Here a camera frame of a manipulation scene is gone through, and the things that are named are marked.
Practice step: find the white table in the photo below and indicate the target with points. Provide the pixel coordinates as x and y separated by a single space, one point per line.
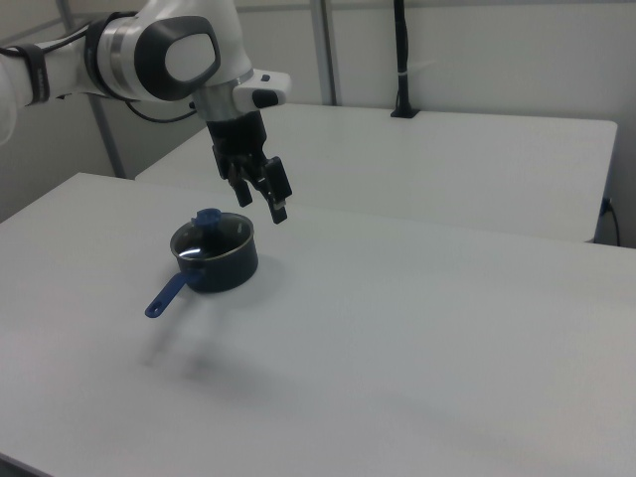
447 164

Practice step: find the glass lid with blue knob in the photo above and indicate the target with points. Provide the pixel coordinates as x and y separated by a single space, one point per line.
211 238

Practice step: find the black pole with clamp base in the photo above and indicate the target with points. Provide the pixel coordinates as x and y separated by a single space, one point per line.
403 59

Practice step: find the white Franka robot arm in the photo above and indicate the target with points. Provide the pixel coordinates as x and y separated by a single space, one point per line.
149 54

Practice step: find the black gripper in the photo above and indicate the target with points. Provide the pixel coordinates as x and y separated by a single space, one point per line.
237 140

